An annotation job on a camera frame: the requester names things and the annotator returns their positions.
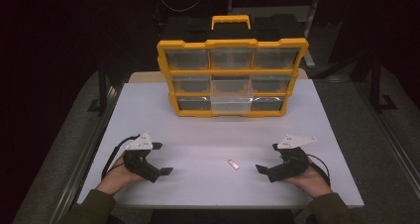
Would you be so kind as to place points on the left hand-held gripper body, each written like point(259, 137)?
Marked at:
point(140, 163)

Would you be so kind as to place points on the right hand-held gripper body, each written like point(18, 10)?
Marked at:
point(290, 163)

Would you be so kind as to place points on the small metal piece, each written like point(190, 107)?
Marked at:
point(233, 164)

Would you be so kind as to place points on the clear plastic drawer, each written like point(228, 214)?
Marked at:
point(231, 100)

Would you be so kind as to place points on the person's right hand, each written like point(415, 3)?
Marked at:
point(312, 182)

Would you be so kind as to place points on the person's left hand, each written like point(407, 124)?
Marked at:
point(115, 179)

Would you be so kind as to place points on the yellow and black drawer organizer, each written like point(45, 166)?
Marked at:
point(191, 72)

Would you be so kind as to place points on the black metal stand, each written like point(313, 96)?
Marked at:
point(376, 82)
point(103, 85)

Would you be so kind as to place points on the aluminium rail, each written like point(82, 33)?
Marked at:
point(389, 134)
point(84, 154)

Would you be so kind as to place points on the white post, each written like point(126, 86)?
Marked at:
point(312, 25)

